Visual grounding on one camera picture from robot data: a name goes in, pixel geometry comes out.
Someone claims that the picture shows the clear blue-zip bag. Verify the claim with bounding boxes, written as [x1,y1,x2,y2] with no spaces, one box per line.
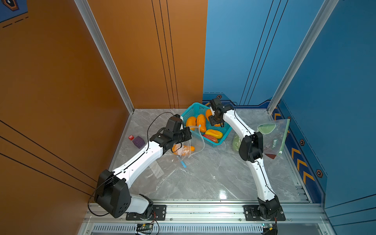
[177,126,205,168]

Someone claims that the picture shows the red mango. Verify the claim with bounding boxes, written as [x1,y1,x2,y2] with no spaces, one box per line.
[203,134,218,144]

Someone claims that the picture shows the clear green-zip bag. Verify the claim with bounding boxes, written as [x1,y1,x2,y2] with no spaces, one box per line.
[228,117,289,162]

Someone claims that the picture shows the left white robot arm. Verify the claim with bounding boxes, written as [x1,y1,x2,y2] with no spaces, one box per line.
[93,127,192,219]

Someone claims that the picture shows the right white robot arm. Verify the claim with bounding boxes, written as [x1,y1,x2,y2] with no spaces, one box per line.
[209,105,282,220]

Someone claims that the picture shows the slim yellow mango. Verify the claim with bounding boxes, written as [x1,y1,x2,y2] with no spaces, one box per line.
[205,129,223,139]

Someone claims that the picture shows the yellow top mango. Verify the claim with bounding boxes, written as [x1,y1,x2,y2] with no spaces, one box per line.
[196,114,207,133]

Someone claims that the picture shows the teal plastic basket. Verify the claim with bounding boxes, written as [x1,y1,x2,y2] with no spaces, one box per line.
[181,102,232,147]

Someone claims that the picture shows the purple block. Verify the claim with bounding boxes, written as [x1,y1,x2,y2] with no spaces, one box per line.
[132,136,146,149]

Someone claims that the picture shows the dark red metronome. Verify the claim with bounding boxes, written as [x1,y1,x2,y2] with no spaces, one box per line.
[264,153,278,160]

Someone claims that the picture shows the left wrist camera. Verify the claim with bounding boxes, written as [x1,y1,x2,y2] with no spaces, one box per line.
[163,115,183,137]

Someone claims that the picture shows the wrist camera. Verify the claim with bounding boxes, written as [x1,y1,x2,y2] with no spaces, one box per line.
[210,98,225,112]
[163,115,183,137]

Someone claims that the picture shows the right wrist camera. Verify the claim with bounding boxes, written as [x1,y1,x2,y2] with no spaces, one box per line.
[210,98,225,112]

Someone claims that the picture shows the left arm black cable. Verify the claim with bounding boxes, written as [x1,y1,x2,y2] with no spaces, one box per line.
[87,111,175,218]

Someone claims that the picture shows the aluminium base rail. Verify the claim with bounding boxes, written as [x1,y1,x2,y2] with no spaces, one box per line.
[78,201,335,235]

